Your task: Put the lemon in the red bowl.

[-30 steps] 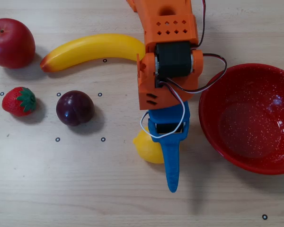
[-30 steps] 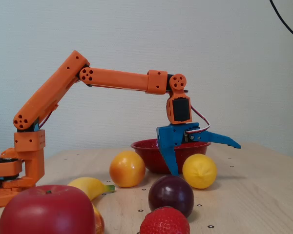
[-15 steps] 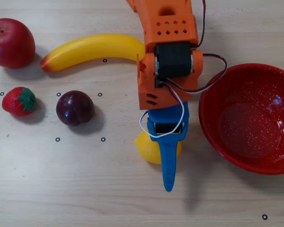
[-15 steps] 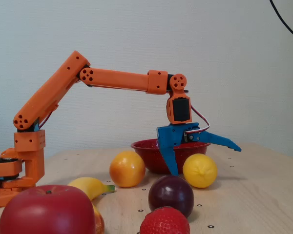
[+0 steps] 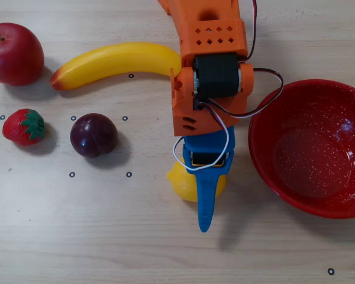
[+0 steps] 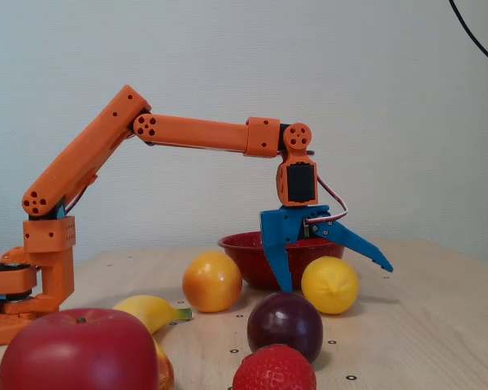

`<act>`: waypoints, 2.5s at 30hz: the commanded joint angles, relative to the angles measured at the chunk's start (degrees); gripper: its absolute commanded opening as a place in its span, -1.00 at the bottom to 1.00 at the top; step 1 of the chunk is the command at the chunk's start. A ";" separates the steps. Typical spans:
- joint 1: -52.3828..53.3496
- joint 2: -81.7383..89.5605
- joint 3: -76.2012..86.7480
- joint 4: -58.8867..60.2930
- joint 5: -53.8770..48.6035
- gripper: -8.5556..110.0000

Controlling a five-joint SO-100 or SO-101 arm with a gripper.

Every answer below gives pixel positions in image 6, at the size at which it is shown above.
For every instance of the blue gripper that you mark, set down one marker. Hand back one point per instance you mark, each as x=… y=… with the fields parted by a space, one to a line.
x=282 y=225

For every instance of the yellow lemon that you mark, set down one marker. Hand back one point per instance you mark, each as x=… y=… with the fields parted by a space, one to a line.
x=329 y=286

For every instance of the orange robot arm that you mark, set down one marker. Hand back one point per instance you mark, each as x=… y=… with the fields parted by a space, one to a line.
x=195 y=134

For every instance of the red speckled bowl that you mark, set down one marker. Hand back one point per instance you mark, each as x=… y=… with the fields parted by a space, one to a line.
x=244 y=256

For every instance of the dark purple plum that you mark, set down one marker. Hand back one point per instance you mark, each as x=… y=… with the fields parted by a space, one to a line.
x=284 y=325

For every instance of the orange fruit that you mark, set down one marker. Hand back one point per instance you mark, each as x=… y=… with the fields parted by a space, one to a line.
x=213 y=282

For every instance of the red strawberry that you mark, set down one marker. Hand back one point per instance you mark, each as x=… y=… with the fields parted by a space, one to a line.
x=274 y=369

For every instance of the yellow banana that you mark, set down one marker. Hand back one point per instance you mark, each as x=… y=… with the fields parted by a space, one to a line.
x=150 y=310

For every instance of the orange peach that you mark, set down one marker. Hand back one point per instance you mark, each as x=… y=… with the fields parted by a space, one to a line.
x=164 y=367

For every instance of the red apple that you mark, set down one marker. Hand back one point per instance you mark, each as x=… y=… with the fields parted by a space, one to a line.
x=79 y=353

